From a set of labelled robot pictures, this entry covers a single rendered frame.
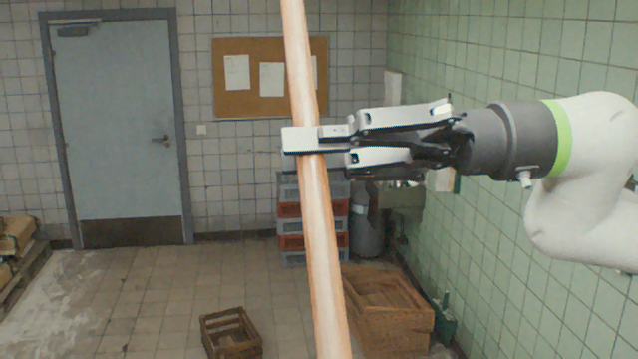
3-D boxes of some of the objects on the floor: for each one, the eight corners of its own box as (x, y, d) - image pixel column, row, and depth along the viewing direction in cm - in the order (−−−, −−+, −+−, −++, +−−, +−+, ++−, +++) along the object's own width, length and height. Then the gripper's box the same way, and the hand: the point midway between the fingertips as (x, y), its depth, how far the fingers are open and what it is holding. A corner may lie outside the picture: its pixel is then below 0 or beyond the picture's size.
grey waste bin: (390, 258, 449) (393, 200, 431) (349, 261, 444) (351, 202, 426) (380, 240, 484) (382, 186, 466) (341, 243, 478) (342, 188, 461)
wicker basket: (358, 369, 307) (359, 332, 299) (333, 319, 359) (333, 286, 350) (429, 356, 319) (433, 320, 310) (396, 309, 371) (398, 277, 362)
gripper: (531, 126, 48) (287, 136, 45) (475, 203, 61) (282, 216, 58) (507, 68, 52) (280, 73, 48) (460, 153, 65) (277, 163, 62)
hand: (313, 150), depth 54 cm, fingers closed on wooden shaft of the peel, 3 cm apart
